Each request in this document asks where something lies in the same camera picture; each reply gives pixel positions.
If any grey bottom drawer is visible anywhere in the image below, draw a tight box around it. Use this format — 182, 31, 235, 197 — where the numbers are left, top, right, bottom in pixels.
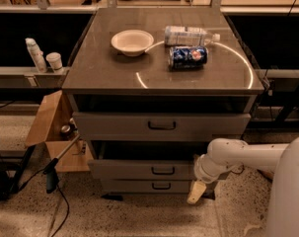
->
101, 180, 191, 194

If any white spray bottle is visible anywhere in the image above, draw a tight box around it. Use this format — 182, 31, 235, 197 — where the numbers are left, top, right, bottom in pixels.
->
25, 38, 47, 73

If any grey top drawer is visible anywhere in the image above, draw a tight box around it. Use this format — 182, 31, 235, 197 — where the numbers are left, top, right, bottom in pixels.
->
73, 112, 251, 142

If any open cardboard box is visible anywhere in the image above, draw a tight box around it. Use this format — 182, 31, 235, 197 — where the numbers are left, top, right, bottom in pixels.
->
25, 91, 93, 172

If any grey drawer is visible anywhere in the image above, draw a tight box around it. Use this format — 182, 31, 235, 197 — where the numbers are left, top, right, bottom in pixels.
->
73, 112, 251, 142
88, 141, 208, 181
101, 180, 191, 194

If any grey drawer cabinet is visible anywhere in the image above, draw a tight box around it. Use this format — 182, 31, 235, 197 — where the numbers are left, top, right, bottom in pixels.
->
61, 6, 265, 201

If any tool with teal handle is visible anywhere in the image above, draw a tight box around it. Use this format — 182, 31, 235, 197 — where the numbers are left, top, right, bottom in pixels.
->
42, 134, 81, 195

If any blue soda can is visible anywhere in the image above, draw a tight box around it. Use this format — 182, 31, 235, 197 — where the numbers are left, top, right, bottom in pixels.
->
169, 46, 208, 71

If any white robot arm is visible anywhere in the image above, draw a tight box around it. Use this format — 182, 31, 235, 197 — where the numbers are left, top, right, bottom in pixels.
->
187, 137, 299, 237

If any white paper bowl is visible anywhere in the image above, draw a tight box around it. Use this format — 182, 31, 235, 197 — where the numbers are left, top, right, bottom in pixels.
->
111, 30, 154, 57

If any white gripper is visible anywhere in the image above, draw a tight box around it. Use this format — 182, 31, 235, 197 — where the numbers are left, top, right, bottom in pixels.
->
187, 153, 237, 204

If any metal can in box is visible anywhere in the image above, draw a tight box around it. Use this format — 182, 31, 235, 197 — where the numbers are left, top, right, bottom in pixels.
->
60, 124, 72, 137

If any clear plastic water bottle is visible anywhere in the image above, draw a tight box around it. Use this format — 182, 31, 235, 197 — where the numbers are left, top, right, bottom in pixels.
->
164, 26, 220, 46

